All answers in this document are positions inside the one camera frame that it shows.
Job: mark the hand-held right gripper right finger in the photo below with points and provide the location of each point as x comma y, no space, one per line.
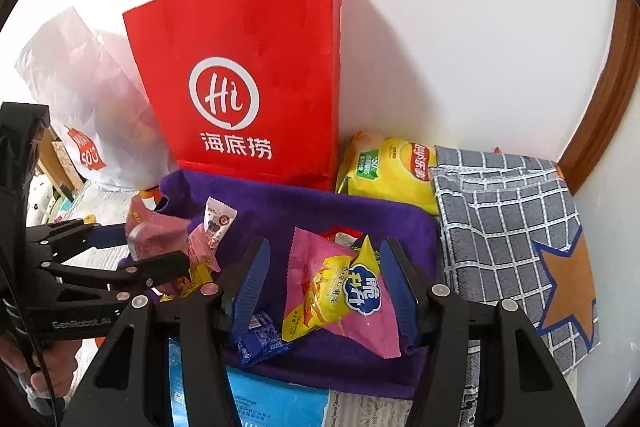
400,287

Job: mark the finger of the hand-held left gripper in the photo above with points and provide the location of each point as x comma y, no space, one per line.
150,272
110,238

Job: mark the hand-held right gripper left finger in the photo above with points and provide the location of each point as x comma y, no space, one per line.
252,287

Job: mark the pink packet silver band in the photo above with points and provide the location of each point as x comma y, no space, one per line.
160,234

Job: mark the yellow snack packet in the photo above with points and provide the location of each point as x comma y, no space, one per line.
197,278

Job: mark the pale pink snack packet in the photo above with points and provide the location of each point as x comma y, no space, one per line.
202,252

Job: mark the pink yellow chip packet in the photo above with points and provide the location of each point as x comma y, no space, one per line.
330,297

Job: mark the person's left hand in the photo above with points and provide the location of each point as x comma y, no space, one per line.
50,377

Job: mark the small blue snack packet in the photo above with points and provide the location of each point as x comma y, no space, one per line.
260,339

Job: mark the white pink candy packet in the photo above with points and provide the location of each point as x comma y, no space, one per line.
220,219

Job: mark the white spotted pillow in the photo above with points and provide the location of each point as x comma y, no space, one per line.
40,202

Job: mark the red snack packet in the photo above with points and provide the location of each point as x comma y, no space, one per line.
340,234

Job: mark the purple towel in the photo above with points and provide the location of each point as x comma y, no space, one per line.
300,212

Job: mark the large yellow chip bag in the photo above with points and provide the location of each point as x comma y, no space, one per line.
395,177

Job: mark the grey checked cloth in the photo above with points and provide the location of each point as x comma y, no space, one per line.
500,232

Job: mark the blue tissue pack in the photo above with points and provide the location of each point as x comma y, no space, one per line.
280,407

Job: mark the fruit print tablecloth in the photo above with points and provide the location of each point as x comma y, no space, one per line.
370,412

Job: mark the white plastic bag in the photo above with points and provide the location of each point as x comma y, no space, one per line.
100,107

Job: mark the red paper bag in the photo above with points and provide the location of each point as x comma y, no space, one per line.
260,57

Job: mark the wooden door frame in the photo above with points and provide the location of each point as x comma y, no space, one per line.
610,97

